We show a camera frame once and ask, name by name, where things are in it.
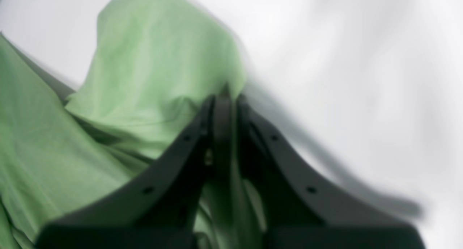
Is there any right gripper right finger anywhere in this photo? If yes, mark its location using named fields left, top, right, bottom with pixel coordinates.
left=236, top=97, right=425, bottom=249

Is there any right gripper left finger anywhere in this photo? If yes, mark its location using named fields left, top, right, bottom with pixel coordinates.
left=35, top=85, right=232, bottom=249

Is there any green T-shirt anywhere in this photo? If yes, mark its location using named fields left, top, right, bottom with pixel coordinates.
left=1, top=0, right=245, bottom=249

